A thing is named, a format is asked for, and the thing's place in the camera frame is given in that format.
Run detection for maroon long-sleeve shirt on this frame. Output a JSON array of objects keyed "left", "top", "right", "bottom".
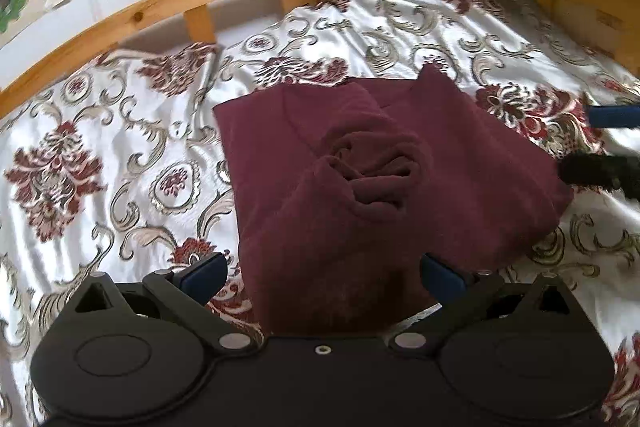
[{"left": 214, "top": 66, "right": 574, "bottom": 335}]

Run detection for floral white bedspread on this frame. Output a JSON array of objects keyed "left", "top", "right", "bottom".
[{"left": 1, "top": 0, "right": 639, "bottom": 426}]

